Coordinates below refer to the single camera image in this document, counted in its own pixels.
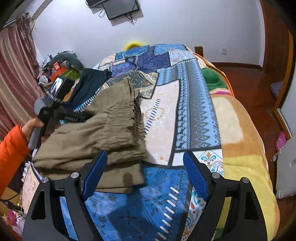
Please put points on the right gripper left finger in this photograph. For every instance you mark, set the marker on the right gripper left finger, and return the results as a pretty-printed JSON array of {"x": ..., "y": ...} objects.
[{"x": 45, "y": 220}]

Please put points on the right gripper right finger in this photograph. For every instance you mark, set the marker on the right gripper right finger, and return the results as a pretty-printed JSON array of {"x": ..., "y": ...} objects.
[{"x": 245, "y": 220}]

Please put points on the khaki olive pants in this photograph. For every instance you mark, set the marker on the khaki olive pants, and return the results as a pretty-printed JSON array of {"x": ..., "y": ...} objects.
[{"x": 116, "y": 126}]

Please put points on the orange red box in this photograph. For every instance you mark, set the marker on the orange red box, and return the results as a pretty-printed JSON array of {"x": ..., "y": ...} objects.
[{"x": 58, "y": 70}]

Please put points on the striped pink curtain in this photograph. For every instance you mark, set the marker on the striped pink curtain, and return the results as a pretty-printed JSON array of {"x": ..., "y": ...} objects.
[{"x": 19, "y": 71}]

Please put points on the green patterned storage bag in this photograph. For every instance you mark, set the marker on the green patterned storage bag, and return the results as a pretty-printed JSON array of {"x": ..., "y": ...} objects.
[{"x": 71, "y": 74}]

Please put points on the dark navy folded garment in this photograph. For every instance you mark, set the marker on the dark navy folded garment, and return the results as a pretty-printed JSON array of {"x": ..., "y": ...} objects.
[{"x": 90, "y": 81}]

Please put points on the yellow orange fleece blanket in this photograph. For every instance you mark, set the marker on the yellow orange fleece blanket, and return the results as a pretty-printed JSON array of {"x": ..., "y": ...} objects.
[{"x": 242, "y": 147}]

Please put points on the pink slipper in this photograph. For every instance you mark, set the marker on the pink slipper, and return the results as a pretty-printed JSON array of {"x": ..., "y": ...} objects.
[{"x": 281, "y": 141}]

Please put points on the yellow curved headboard tube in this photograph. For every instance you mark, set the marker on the yellow curved headboard tube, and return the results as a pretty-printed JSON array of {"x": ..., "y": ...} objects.
[{"x": 133, "y": 44}]

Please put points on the blue patchwork bedspread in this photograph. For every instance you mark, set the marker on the blue patchwork bedspread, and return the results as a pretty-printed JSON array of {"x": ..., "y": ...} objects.
[{"x": 178, "y": 116}]

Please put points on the brown wooden door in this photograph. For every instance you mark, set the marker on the brown wooden door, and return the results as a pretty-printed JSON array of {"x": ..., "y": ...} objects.
[{"x": 278, "y": 44}]

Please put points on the wall mounted television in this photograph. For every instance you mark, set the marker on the wall mounted television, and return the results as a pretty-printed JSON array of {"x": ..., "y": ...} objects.
[{"x": 115, "y": 8}]

